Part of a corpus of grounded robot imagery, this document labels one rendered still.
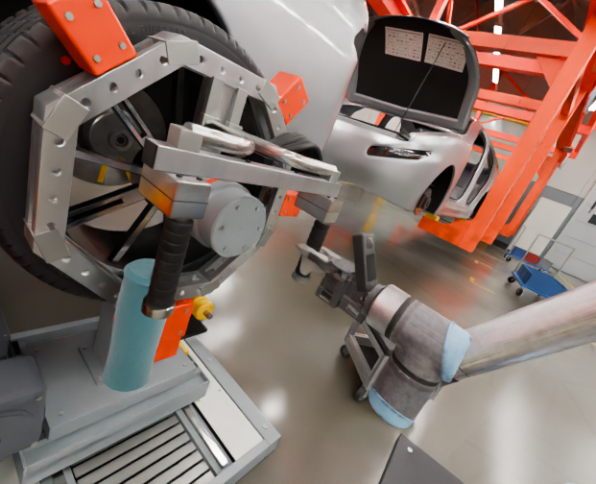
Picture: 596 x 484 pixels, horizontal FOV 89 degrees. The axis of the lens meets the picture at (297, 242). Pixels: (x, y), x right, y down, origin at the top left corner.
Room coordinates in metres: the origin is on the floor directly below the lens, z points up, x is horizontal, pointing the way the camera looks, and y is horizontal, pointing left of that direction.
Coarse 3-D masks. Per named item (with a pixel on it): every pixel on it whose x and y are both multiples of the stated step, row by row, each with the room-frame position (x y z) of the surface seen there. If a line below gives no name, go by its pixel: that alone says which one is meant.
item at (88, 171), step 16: (144, 96) 0.95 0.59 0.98; (112, 112) 0.84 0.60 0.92; (128, 112) 0.91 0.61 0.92; (144, 112) 0.95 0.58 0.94; (160, 112) 0.99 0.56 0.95; (80, 128) 0.82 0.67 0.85; (96, 128) 0.81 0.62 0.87; (112, 128) 0.85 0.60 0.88; (160, 128) 1.00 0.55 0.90; (80, 144) 0.82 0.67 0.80; (96, 144) 0.82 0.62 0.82; (80, 160) 0.83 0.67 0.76; (128, 160) 0.89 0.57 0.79; (80, 176) 0.83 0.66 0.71; (96, 176) 0.87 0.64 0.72; (112, 176) 0.90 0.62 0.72
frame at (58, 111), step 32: (160, 32) 0.56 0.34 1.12; (128, 64) 0.48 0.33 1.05; (160, 64) 0.51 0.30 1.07; (192, 64) 0.55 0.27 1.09; (224, 64) 0.61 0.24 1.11; (64, 96) 0.41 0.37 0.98; (96, 96) 0.45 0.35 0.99; (128, 96) 0.48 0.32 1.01; (256, 96) 0.68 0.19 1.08; (32, 128) 0.43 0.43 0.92; (64, 128) 0.42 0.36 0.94; (32, 160) 0.42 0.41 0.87; (64, 160) 0.42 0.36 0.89; (32, 192) 0.43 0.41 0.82; (64, 192) 0.43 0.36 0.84; (32, 224) 0.41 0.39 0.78; (64, 224) 0.43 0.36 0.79; (64, 256) 0.43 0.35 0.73; (224, 256) 0.78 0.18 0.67; (96, 288) 0.48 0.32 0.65; (192, 288) 0.66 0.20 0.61
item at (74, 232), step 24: (192, 72) 0.75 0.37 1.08; (120, 120) 0.58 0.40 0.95; (240, 120) 0.84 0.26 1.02; (120, 168) 0.58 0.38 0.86; (120, 192) 0.59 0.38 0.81; (72, 216) 0.52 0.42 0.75; (96, 216) 0.56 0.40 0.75; (144, 216) 0.64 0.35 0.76; (96, 240) 0.66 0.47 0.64; (120, 240) 0.62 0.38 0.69; (144, 240) 0.79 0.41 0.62; (192, 240) 0.83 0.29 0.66; (120, 264) 0.62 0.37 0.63; (192, 264) 0.75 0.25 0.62
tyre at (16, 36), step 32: (128, 0) 0.55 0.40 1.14; (0, 32) 0.52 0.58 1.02; (32, 32) 0.46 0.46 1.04; (128, 32) 0.54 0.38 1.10; (192, 32) 0.63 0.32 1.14; (224, 32) 0.69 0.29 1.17; (0, 64) 0.43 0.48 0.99; (32, 64) 0.45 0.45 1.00; (64, 64) 0.48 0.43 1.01; (256, 64) 0.78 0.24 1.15; (0, 96) 0.42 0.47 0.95; (32, 96) 0.45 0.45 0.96; (0, 128) 0.42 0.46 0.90; (0, 160) 0.42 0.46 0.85; (0, 192) 0.42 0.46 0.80; (0, 224) 0.43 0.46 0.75; (32, 256) 0.46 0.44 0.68; (64, 288) 0.51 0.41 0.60
